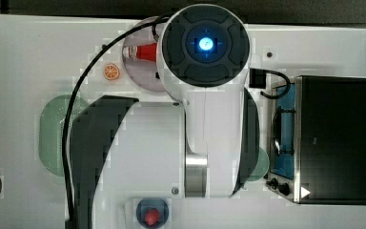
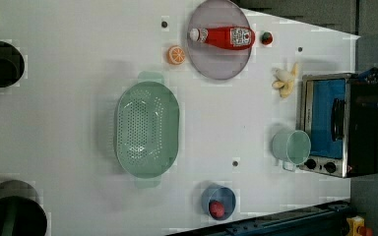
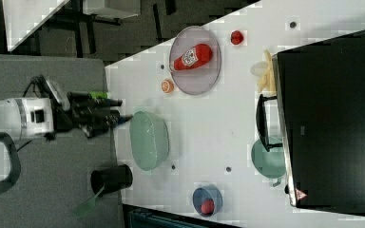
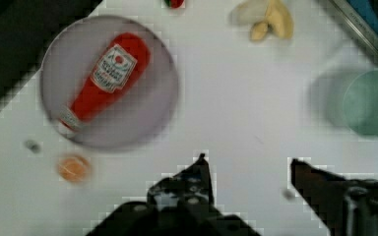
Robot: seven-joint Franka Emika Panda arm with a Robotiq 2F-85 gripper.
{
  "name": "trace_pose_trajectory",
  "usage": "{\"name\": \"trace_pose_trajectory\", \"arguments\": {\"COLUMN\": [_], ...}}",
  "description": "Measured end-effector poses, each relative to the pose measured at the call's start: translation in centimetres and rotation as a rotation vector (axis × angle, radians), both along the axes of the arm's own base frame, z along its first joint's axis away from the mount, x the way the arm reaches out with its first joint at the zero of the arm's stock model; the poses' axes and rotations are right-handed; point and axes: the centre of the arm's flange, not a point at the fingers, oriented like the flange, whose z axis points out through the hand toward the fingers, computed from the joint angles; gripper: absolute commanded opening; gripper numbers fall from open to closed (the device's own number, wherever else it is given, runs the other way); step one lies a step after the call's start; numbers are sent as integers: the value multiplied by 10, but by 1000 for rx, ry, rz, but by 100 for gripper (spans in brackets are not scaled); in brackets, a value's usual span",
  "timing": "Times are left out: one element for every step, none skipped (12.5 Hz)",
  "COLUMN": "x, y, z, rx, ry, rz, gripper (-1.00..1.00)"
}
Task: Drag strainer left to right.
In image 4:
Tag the orange slice toy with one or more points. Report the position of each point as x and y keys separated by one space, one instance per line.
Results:
x=74 y=168

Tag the peeled banana toy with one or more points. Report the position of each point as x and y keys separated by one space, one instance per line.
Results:
x=264 y=15

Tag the green plastic mug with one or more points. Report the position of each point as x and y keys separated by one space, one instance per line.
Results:
x=347 y=100

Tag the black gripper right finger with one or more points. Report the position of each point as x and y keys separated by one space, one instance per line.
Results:
x=348 y=207

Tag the grey round plate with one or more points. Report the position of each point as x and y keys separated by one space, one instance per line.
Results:
x=140 y=116

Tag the red ketchup bottle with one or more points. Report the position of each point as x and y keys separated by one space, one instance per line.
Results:
x=117 y=69

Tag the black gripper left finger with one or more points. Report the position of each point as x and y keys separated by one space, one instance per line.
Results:
x=181 y=205

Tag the red strawberry toy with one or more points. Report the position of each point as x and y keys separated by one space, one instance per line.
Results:
x=173 y=4

